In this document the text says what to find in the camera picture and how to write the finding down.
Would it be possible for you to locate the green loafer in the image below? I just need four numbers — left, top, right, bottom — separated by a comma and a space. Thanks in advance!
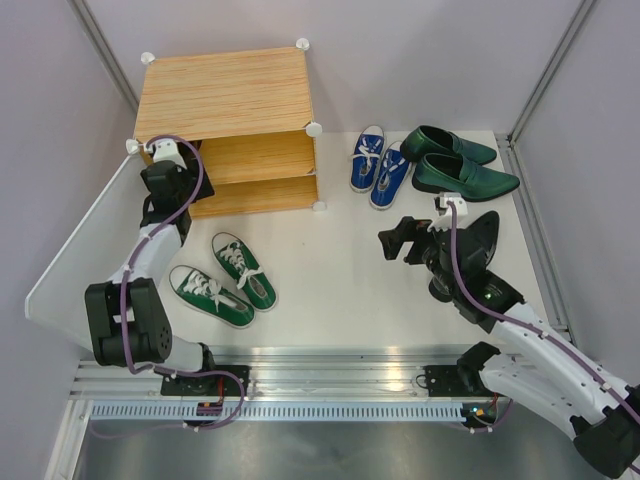
412, 154, 520, 203
400, 125, 497, 165

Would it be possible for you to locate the green sneaker upper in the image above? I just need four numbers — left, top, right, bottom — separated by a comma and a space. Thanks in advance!
211, 232, 277, 312

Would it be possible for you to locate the purple cable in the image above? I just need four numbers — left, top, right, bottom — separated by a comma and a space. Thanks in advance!
89, 135, 246, 439
447, 199, 640, 476

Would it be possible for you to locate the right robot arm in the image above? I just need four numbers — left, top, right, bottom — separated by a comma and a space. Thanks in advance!
378, 211, 639, 478

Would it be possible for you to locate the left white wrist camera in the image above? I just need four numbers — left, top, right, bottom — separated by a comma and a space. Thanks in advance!
145, 139, 185, 166

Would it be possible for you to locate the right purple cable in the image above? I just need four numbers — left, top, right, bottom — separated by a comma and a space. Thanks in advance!
447, 199, 640, 476

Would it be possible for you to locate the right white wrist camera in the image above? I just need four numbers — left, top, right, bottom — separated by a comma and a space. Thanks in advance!
428, 192, 468, 232

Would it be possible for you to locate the green sneaker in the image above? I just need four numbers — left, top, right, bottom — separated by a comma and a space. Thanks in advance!
211, 232, 277, 312
169, 265, 255, 329

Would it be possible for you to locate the green loafer rear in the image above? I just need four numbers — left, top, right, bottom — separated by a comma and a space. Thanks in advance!
400, 125, 497, 165

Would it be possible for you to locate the wooden two-shelf shoe cabinet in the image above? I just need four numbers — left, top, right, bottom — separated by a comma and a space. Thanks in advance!
134, 38, 322, 218

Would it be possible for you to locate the black patent shoe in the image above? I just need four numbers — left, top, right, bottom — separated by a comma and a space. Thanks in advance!
457, 211, 500, 275

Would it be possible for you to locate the aluminium frame post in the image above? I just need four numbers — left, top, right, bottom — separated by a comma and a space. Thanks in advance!
67, 0, 139, 114
506, 0, 600, 147

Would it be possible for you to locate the blue sneaker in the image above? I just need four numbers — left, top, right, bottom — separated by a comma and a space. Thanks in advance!
350, 125, 385, 193
369, 141, 413, 210

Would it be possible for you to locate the white slotted cable duct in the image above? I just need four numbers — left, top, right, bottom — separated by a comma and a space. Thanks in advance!
91, 400, 465, 423

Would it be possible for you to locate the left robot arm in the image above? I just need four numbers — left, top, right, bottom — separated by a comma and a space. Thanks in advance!
84, 137, 249, 398

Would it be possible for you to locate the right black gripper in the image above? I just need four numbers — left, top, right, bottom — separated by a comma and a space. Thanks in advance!
378, 215, 460, 295

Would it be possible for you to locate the aluminium mounting rail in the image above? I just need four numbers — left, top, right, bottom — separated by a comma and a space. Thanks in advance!
70, 344, 471, 401

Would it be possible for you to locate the green loafer front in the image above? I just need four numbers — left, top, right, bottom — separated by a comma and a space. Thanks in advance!
412, 154, 520, 203

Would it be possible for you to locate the right aluminium frame post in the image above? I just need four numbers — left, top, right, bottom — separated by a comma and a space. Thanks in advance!
506, 0, 600, 147

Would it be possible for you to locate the green sneaker lower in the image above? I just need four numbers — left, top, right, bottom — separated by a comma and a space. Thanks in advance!
169, 265, 255, 329

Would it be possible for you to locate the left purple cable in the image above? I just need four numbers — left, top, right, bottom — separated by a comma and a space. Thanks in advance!
89, 135, 246, 439

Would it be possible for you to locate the left aluminium frame post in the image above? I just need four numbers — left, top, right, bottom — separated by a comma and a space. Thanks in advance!
67, 0, 139, 114

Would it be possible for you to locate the white translucent cabinet door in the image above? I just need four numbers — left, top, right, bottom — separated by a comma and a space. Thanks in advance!
25, 155, 147, 351

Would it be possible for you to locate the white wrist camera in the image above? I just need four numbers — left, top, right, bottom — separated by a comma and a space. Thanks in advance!
145, 139, 185, 166
428, 192, 468, 232

